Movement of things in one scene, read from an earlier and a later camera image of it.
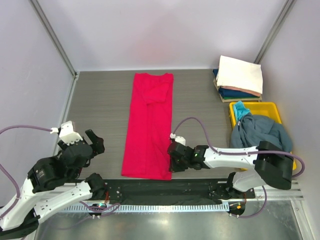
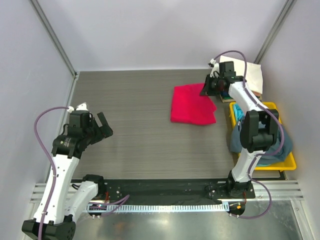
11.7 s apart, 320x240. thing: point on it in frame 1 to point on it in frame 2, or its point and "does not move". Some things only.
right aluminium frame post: (280, 21) does not move
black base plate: (168, 192) does not move
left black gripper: (98, 142) to (102, 132)
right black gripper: (174, 168) to (206, 91)
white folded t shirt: (238, 73) does not move
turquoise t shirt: (240, 110) does not move
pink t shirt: (148, 130) to (188, 106)
